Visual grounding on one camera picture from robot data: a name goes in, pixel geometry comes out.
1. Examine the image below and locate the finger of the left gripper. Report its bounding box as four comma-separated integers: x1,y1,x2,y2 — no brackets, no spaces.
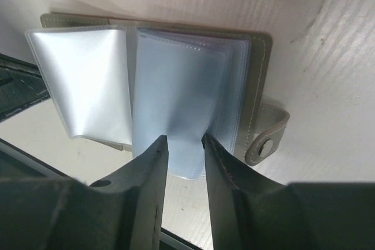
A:
1,54,50,122

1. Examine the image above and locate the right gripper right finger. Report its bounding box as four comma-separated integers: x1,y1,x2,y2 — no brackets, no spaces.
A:
202,135,374,249

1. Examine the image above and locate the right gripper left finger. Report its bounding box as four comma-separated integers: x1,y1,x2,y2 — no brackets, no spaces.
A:
0,134,170,250

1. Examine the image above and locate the grey leather card holder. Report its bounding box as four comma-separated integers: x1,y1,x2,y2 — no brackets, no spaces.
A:
25,13,289,180

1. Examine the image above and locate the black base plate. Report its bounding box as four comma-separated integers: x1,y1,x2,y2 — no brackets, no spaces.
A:
0,137,203,250

